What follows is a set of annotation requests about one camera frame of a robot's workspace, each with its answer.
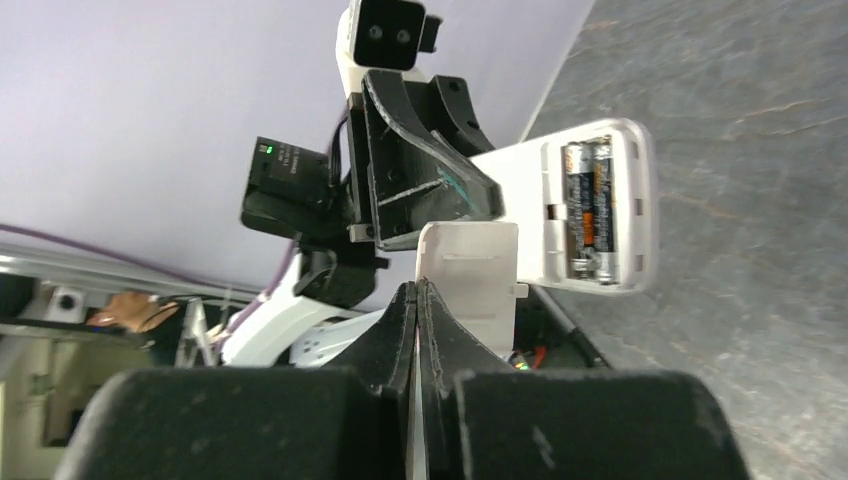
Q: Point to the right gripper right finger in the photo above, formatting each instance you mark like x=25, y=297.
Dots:
x=484, y=419

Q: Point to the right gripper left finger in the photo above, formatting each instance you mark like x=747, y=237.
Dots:
x=344, y=420

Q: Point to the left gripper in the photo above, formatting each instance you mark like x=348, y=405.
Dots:
x=411, y=146

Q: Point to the white battery compartment cover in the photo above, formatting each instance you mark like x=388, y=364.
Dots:
x=473, y=265

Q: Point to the AAA battery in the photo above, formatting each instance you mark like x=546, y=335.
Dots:
x=579, y=183
x=604, y=222

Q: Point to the white remote control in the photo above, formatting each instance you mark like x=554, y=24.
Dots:
x=532, y=177

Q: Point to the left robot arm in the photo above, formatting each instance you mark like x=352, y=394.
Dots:
x=303, y=196

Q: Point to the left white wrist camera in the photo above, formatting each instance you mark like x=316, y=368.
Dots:
x=383, y=35

